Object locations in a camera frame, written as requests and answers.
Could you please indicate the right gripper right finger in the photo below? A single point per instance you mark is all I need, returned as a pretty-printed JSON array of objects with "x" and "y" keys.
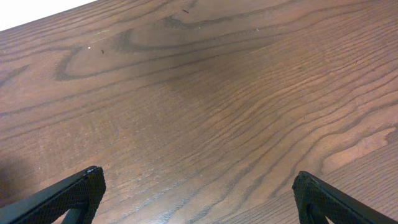
[{"x": 320, "y": 203}]

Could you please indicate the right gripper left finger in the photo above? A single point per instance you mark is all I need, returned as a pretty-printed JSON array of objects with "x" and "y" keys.
[{"x": 77, "y": 198}]

